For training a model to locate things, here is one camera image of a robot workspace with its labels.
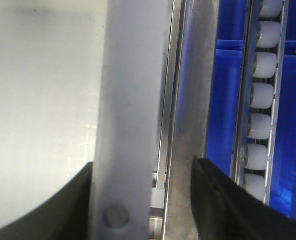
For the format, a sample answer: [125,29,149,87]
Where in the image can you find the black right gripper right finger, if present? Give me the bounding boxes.
[190,158,296,240]

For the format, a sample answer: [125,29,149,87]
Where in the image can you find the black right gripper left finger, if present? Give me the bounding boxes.
[0,162,93,240]

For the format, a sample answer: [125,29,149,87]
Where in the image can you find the blue bin right of shelf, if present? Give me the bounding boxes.
[269,0,296,220]

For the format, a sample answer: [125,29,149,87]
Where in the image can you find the right white roller track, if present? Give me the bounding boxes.
[230,0,288,204]

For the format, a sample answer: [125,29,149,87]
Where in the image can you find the white Totelife plastic bin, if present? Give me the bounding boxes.
[0,0,172,240]

